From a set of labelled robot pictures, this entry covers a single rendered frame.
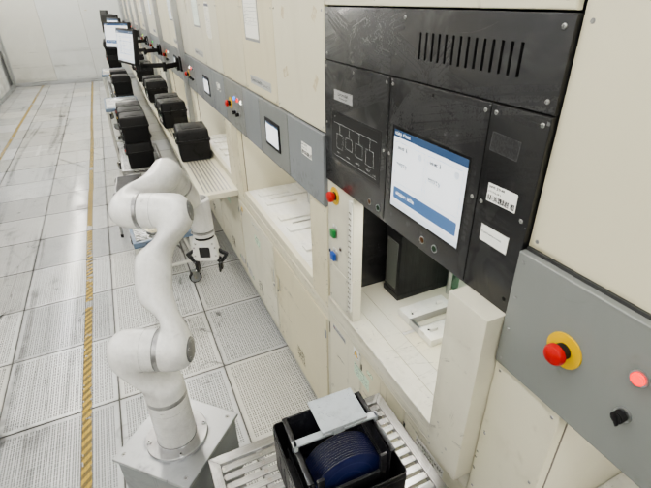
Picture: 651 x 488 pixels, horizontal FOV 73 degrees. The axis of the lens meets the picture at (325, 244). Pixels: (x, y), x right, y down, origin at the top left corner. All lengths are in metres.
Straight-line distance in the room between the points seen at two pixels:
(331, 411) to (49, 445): 1.94
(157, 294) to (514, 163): 0.93
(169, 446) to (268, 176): 1.94
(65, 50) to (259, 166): 11.94
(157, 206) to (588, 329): 1.03
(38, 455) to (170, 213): 1.83
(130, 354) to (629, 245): 1.14
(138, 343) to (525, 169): 1.03
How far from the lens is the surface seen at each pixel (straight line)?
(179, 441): 1.54
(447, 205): 1.04
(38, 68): 14.70
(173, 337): 1.27
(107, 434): 2.75
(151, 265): 1.28
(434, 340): 1.65
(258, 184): 3.01
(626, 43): 0.77
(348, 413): 1.16
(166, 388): 1.39
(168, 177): 1.38
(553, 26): 0.83
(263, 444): 1.52
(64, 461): 2.74
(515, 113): 0.87
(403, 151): 1.15
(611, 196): 0.79
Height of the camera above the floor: 1.98
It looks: 29 degrees down
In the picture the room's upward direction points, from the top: 1 degrees counter-clockwise
